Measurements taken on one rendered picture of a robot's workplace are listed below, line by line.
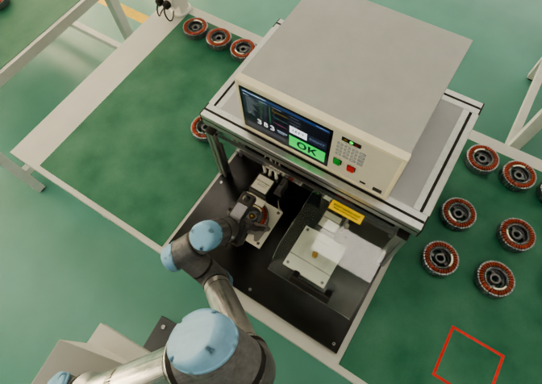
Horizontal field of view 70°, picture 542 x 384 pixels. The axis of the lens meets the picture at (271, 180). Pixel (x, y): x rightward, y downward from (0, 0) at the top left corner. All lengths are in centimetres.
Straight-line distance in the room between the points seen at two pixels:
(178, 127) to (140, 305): 100
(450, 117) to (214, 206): 80
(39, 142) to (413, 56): 141
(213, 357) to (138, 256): 157
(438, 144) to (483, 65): 190
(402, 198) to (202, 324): 58
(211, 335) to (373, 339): 69
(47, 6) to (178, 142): 106
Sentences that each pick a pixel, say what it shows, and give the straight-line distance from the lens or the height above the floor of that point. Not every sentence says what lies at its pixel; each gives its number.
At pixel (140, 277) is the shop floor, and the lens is 222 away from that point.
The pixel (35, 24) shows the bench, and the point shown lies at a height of 75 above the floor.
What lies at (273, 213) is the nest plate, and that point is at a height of 78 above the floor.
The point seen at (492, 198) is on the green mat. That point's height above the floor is 75.
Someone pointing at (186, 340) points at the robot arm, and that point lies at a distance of 76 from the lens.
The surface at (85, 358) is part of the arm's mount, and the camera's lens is 125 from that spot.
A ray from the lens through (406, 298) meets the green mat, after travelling 135.
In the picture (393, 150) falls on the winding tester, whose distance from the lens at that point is 85.
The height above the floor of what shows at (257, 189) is 92.
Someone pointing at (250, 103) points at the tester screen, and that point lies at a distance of 99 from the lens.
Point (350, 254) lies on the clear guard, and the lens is 102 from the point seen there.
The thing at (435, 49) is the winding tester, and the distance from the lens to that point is 106.
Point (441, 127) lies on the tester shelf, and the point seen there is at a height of 111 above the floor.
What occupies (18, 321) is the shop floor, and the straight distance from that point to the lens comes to 246.
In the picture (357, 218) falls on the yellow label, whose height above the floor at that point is 107.
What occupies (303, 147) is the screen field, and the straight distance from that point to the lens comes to 101.
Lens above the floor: 203
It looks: 64 degrees down
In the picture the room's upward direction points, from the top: 5 degrees counter-clockwise
